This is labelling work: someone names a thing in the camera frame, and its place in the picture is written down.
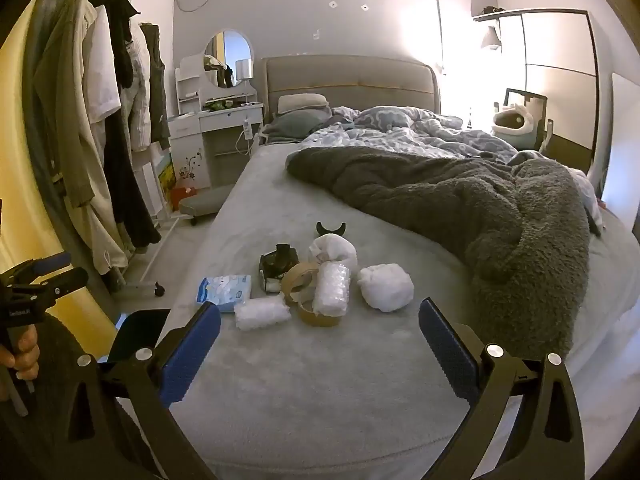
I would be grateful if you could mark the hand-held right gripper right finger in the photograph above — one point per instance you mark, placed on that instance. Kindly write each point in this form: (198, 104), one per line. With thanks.
(445, 345)

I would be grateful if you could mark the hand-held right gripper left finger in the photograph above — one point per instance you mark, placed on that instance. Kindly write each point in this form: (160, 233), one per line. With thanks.
(192, 350)

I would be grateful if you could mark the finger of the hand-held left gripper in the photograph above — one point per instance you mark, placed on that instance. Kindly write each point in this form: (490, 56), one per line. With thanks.
(50, 263)
(65, 281)

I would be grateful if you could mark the blue wet wipe packet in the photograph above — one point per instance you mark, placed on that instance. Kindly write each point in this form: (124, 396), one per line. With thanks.
(222, 290)

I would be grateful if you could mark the small clear plastic wad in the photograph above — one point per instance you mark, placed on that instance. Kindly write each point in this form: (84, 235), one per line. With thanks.
(262, 312)

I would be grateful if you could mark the round white tissue wad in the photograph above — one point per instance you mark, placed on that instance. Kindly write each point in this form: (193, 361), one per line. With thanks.
(386, 288)

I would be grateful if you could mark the black foil packet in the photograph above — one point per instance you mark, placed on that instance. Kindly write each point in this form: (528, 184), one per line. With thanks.
(271, 269)

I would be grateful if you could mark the brown packing tape roll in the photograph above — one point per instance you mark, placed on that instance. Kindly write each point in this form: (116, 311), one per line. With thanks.
(320, 319)

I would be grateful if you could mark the bubble wrap roll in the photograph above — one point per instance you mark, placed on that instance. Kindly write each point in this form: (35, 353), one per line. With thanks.
(330, 287)

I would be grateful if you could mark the black plastic channel piece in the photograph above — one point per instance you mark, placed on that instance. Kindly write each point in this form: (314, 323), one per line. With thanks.
(284, 251)

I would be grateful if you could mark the beige masking tape roll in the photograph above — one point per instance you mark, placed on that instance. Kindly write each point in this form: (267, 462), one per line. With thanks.
(300, 268)

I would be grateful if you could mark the white paper towel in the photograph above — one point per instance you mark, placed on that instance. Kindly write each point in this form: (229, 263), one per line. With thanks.
(334, 251)

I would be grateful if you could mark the black curved plastic piece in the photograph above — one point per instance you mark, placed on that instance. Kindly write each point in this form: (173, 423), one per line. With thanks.
(330, 232)

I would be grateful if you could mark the person's left hand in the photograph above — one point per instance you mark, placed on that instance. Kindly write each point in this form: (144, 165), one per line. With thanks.
(29, 355)

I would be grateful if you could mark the white wheeled clothes rack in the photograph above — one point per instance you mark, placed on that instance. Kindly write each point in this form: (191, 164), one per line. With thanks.
(150, 240)

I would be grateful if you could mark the black garment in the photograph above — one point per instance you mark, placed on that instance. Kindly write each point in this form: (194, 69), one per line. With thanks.
(125, 185)

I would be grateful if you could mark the red box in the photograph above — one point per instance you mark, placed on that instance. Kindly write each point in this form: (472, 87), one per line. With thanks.
(182, 196)

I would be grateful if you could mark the yellow picture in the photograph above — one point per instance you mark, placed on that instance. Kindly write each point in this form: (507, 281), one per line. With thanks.
(166, 175)

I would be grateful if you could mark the grey cushioned stool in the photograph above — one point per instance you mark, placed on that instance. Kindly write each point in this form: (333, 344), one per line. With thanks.
(202, 203)

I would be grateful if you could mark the grey fleece blanket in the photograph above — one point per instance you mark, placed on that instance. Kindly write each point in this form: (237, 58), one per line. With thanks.
(450, 195)

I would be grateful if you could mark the olive beige sweater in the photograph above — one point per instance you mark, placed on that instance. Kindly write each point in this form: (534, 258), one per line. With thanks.
(65, 110)

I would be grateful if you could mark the grey upholstered bed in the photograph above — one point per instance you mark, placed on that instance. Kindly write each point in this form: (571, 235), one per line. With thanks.
(280, 200)

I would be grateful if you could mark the grey hanging cloth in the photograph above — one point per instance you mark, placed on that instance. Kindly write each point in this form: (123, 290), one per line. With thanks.
(32, 75)

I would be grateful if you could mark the white jacket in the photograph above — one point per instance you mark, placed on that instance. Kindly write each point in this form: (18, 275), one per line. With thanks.
(137, 90)

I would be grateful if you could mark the white shirt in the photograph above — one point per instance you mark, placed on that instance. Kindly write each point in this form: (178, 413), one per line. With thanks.
(102, 75)

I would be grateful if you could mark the olive knit cardigan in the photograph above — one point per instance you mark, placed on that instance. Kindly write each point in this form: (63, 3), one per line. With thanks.
(157, 85)

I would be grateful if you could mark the white cloth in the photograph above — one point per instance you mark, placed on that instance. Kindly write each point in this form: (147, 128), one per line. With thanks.
(585, 185)

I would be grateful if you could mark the blue patterned duvet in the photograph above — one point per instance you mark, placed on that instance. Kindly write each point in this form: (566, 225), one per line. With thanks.
(390, 132)

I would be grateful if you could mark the white dressing table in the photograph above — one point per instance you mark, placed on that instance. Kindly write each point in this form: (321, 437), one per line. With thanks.
(225, 125)

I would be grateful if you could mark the green packet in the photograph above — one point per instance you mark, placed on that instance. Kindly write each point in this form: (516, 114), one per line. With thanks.
(217, 106)

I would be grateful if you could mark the green white cat bed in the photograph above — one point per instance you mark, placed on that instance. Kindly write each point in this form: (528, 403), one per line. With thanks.
(512, 121)

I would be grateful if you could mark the grey pillow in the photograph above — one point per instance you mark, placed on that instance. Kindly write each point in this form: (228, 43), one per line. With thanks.
(295, 122)

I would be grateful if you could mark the white panel board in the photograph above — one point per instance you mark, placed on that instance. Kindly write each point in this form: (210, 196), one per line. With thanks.
(620, 150)

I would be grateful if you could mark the beige pillow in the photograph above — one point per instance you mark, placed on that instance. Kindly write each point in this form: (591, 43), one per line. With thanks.
(300, 101)

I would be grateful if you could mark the silver table lamp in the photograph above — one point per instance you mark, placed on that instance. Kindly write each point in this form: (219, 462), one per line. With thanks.
(245, 70)

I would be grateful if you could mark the oval mirror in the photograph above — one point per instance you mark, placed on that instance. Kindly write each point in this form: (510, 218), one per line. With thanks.
(230, 55)

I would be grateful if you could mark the white wardrobe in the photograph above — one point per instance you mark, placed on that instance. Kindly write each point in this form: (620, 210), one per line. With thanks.
(555, 85)

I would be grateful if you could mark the white lampshade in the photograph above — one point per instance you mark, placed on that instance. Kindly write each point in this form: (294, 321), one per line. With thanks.
(490, 38)

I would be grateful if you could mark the black frame chair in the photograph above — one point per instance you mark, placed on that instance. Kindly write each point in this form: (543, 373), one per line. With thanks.
(542, 105)

